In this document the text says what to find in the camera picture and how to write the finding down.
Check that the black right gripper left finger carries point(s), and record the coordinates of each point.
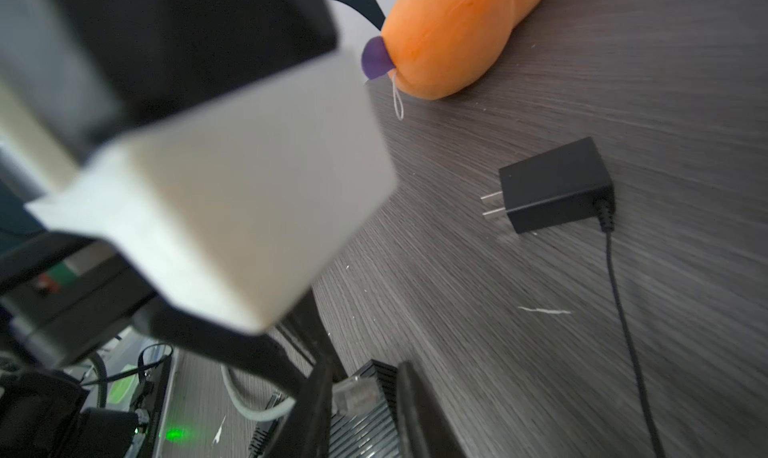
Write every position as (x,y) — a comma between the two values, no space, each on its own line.
(306,431)

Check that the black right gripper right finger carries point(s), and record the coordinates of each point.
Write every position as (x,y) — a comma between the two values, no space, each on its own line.
(423,428)

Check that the black network switch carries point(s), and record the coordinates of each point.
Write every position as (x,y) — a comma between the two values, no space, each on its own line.
(363,421)

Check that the black power adapter with cable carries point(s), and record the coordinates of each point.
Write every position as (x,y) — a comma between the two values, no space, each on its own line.
(563,185)

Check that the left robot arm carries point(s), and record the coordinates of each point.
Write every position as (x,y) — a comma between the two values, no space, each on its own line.
(54,404)

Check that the orange plush toy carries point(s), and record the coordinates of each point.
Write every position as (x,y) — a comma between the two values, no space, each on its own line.
(435,48)

